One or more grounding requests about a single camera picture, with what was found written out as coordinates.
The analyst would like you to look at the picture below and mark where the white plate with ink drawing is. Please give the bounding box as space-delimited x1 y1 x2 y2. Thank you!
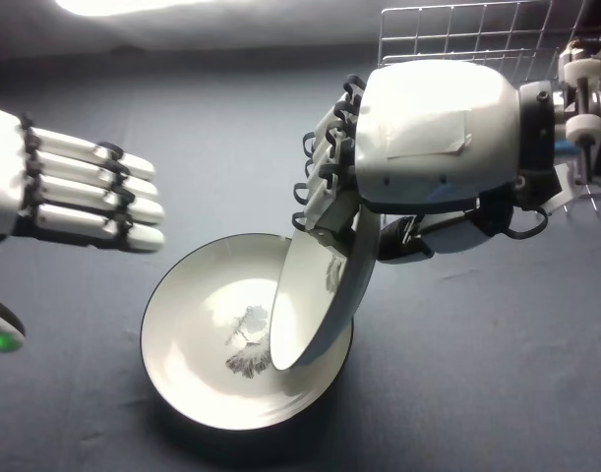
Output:
269 205 383 373
140 232 355 433

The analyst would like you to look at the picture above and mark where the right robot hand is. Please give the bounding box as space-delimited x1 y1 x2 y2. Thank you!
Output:
291 61 563 263

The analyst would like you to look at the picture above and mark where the metal wire plate rack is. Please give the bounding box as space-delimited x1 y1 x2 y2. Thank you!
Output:
378 0 601 215

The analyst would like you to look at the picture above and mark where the white backdrop sheet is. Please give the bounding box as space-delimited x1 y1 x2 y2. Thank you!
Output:
0 0 386 56

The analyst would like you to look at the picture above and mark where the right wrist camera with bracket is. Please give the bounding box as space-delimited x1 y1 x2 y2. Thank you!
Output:
545 164 584 215

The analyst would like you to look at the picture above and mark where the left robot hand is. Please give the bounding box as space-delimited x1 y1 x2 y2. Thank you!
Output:
0 105 166 353

